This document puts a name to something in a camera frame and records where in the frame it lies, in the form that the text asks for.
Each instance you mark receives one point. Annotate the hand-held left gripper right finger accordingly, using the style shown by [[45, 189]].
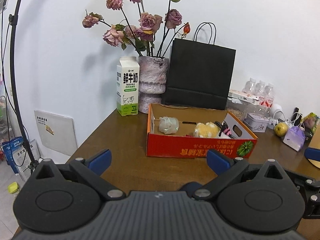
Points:
[[217, 161]]

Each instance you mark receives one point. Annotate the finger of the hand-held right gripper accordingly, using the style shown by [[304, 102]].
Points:
[[313, 154], [306, 182]]

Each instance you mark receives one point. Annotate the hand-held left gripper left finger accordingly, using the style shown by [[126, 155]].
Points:
[[101, 161]]

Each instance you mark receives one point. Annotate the yellow white plush toy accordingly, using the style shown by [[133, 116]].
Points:
[[206, 130]]

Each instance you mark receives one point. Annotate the navy zip pouch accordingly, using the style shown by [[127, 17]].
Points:
[[190, 188]]

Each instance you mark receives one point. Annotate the red cardboard box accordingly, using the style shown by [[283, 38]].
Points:
[[175, 146]]

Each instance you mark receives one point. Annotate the iridescent plastic bag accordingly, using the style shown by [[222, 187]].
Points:
[[168, 125]]

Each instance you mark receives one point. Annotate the purple tissue pack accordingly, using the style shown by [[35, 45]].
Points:
[[294, 137]]

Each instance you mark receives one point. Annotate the colourful snack packet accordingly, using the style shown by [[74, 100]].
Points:
[[311, 121]]

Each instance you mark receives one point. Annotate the yellow-green apple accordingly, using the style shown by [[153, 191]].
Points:
[[280, 129]]

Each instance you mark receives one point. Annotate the black power adapter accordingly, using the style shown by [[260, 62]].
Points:
[[296, 112]]

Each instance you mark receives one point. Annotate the pale floral tin box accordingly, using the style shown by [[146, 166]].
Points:
[[256, 122]]

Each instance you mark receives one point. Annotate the clear plastic container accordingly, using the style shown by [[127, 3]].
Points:
[[237, 110]]

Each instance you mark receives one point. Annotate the small white round device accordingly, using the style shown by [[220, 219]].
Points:
[[276, 110]]

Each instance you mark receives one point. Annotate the white flat carton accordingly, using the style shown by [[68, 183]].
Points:
[[243, 96]]

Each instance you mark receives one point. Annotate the white green milk carton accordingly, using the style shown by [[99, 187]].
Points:
[[128, 90]]

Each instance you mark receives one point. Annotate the white printed bag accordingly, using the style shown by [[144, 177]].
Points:
[[23, 157]]

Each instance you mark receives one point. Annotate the black paper bag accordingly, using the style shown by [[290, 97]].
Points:
[[200, 75]]

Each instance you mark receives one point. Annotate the small green container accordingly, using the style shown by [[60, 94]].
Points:
[[13, 188]]

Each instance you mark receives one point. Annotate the blue paper bag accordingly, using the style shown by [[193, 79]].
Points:
[[8, 150]]

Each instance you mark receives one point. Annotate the purple mottled ceramic vase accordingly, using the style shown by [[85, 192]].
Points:
[[152, 77]]

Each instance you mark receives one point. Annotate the black light stand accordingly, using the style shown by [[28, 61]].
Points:
[[15, 55]]

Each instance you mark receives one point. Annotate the dried pink rose bouquet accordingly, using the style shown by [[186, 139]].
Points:
[[147, 22]]

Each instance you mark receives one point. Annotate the white wall panel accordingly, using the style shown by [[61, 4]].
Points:
[[55, 132]]

